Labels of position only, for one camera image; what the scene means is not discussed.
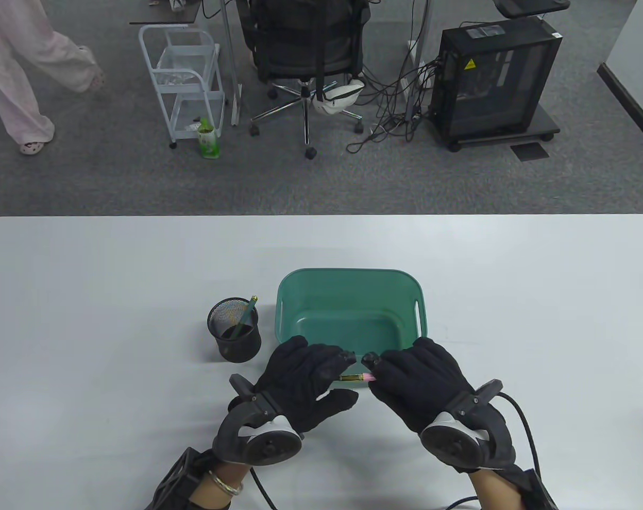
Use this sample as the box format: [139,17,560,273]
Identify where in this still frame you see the black left wrist mount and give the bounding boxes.
[153,447,217,510]

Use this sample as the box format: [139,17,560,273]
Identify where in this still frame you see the white desk leg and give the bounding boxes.
[222,0,242,126]
[407,0,434,107]

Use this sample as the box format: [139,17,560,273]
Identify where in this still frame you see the black floor plate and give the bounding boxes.
[510,142,549,162]

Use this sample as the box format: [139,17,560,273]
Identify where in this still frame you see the black left glove cable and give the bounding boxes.
[250,467,278,510]

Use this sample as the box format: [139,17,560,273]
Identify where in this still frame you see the black glove cable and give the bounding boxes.
[444,392,543,510]
[250,467,278,510]

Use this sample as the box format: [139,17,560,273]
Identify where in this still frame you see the dark desk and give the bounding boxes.
[129,0,202,26]

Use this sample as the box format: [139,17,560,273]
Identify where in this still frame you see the black wrist mount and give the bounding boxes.
[153,447,217,510]
[507,466,559,510]

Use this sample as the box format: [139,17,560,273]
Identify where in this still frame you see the person's left hand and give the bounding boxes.
[252,335,359,434]

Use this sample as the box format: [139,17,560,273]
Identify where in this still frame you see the person's right hand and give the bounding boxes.
[361,337,476,434]

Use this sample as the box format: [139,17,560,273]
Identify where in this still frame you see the person's left forearm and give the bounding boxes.
[189,461,256,510]

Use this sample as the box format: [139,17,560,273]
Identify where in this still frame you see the black computer tower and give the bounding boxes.
[430,16,564,144]

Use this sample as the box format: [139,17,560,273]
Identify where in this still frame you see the black mesh pen holder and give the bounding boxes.
[207,297,262,364]

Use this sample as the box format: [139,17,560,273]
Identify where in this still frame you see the black right wrist mount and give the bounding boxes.
[507,466,559,510]

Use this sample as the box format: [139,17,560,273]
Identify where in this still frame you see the black right glove cable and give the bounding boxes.
[444,392,543,510]

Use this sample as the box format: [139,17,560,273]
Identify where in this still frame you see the grey hand tracker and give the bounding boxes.
[213,373,304,466]
[418,379,518,473]

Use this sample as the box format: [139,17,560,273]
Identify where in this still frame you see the tangle of black cables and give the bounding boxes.
[345,53,444,155]

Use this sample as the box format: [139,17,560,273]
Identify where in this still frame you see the black stand base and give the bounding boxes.
[494,0,571,19]

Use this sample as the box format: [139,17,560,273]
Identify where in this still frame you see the black office chair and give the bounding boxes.
[235,0,373,160]

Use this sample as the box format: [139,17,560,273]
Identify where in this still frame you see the green plastic bottle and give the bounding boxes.
[197,118,221,159]

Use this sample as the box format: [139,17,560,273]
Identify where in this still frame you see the silver bracelet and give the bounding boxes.
[208,470,245,496]

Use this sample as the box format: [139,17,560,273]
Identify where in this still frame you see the white helmet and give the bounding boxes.
[312,80,366,116]

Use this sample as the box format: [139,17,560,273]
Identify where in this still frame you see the grey left hand tracker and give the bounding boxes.
[213,373,304,466]

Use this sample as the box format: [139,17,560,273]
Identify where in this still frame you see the person's right forearm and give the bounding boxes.
[468,467,529,510]

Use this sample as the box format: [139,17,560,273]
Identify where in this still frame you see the green plastic basket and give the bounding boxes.
[275,268,428,391]

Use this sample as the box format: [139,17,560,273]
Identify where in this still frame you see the black wheeled platform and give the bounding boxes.
[428,104,561,153]

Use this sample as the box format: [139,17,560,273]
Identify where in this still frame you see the green fountain pen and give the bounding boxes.
[232,295,259,338]

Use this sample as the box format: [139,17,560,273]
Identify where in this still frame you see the grey right hand tracker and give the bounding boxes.
[418,379,518,473]

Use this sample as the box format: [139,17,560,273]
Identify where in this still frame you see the white rolling cart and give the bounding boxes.
[138,25,226,149]

